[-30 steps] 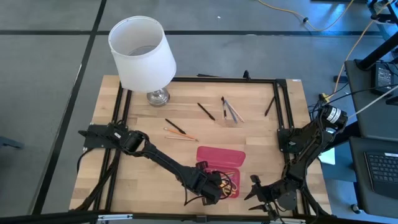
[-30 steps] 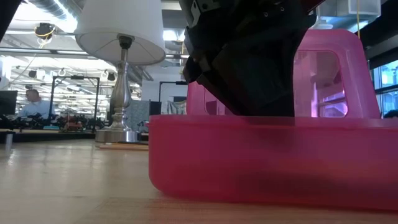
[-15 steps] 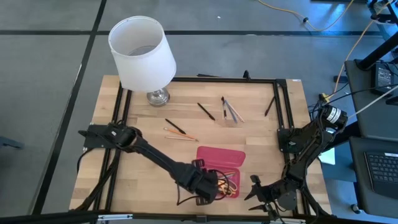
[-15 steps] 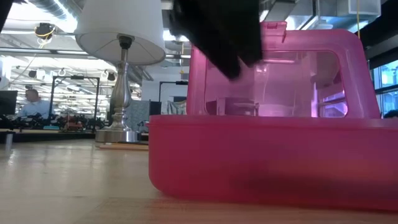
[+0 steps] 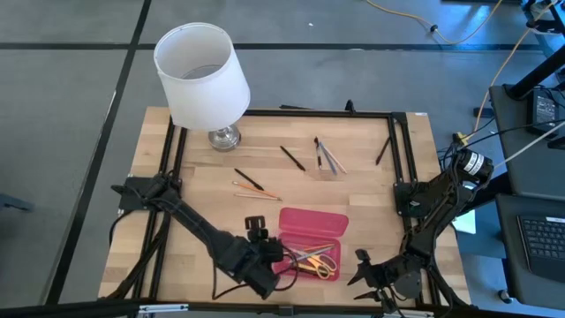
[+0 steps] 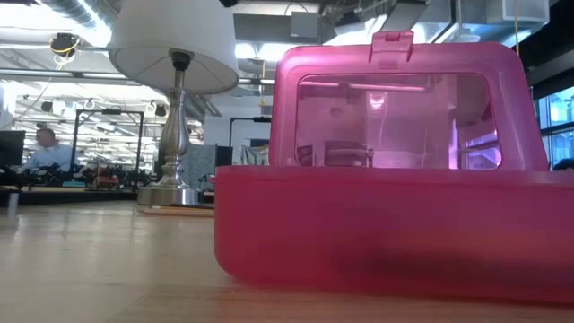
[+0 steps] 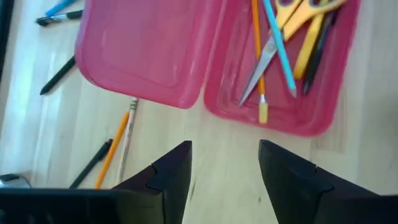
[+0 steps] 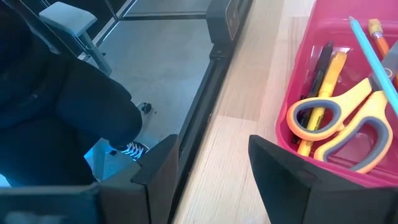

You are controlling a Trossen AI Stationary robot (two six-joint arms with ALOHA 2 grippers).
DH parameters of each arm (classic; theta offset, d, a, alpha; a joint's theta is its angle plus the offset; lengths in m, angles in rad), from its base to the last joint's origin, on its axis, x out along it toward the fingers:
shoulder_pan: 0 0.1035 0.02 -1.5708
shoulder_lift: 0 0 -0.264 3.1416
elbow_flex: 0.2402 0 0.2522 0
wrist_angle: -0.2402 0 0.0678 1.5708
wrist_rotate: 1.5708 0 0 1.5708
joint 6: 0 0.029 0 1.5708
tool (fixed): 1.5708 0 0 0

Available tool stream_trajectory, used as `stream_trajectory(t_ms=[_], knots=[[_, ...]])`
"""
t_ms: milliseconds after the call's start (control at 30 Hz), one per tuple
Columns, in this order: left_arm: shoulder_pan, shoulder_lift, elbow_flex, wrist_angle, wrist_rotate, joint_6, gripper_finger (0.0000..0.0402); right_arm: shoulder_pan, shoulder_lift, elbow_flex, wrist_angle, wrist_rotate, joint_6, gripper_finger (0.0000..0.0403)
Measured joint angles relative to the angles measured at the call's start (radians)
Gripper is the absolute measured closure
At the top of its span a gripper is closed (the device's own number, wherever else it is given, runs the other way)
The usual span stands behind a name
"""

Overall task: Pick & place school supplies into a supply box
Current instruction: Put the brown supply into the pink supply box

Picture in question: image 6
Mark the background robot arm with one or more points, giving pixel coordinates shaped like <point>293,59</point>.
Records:
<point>40,175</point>
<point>105,177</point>

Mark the person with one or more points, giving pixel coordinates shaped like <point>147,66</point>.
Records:
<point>49,154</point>

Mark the black monitor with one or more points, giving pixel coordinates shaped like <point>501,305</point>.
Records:
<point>11,148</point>

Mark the background black frame stand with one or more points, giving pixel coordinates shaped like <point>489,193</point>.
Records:
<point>107,112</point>
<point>251,119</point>

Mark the natural wood pencil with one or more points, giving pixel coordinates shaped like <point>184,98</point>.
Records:
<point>179,213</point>

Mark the grey partition panel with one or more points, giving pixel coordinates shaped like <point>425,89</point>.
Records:
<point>202,166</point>

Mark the pink plastic supply box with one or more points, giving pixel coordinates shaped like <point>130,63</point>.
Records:
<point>359,224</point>

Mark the background work table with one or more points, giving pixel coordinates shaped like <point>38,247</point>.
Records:
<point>67,195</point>

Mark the white shade silver table lamp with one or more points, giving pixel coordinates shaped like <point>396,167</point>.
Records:
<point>175,134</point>

